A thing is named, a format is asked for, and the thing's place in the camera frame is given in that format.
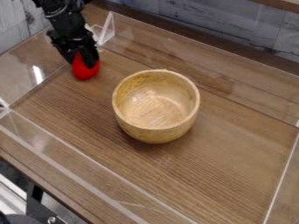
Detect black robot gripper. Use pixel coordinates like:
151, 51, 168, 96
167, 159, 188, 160
45, 10, 99, 68

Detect red plush fruit green stem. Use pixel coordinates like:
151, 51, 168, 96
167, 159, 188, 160
71, 52, 100, 80

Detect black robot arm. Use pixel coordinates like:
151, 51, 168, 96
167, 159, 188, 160
32, 0, 99, 68

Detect light wooden bowl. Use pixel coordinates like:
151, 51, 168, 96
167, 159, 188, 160
112, 69, 202, 144

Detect clear acrylic tray walls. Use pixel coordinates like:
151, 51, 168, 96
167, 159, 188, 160
0, 7, 299, 224

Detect black metal table frame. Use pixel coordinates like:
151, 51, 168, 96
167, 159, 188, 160
25, 183, 83, 224

